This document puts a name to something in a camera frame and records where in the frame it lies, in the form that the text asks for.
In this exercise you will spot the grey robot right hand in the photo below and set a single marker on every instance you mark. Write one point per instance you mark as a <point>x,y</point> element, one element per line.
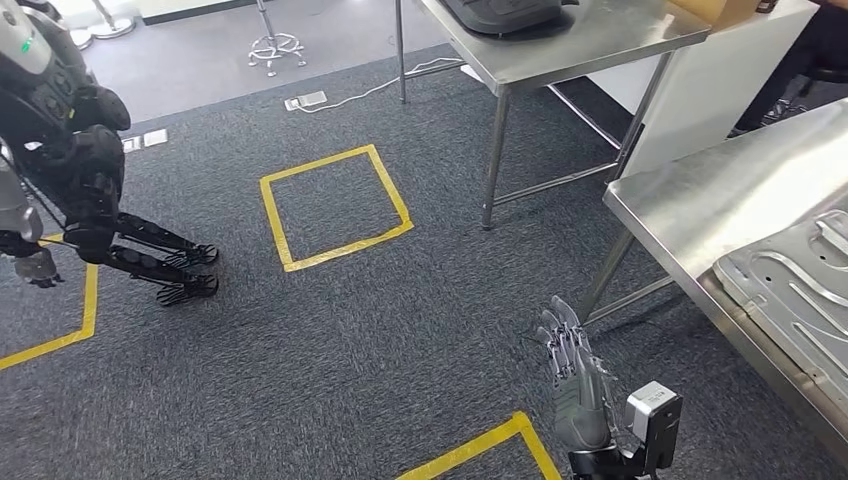
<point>580,404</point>

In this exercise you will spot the stainless steel workbench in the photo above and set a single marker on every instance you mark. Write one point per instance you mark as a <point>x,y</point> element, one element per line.
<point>715,185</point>

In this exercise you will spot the yellow floor tape square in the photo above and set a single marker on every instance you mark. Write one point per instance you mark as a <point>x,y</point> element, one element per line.
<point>464,447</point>
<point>318,162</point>
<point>91,298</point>

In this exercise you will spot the stamped sheet metal panel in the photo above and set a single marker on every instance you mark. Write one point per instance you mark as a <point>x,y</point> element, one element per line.
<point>795,291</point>

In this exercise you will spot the white desk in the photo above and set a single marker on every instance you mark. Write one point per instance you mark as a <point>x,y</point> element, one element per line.
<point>696,99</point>

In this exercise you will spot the stainless steel table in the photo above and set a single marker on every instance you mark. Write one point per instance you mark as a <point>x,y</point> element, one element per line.
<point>596,40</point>

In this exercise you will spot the black moulded tray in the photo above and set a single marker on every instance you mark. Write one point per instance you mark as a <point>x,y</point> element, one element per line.
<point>503,16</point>

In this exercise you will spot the white floor power socket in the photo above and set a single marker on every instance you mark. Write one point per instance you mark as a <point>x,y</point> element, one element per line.
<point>306,100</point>

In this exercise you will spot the cardboard box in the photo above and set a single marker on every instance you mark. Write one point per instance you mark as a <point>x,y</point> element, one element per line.
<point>715,10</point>

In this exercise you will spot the person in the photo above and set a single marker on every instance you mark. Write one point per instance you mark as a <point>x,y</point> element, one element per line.
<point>815,46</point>

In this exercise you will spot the chrome stool base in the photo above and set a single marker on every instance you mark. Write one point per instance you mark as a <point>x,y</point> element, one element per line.
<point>275,46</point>

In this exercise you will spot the black humanoid robot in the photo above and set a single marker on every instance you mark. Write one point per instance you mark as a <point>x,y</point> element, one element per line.
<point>79,166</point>

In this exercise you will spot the round chrome stand base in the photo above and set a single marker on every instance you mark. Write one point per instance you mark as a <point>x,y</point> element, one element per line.
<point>112,28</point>

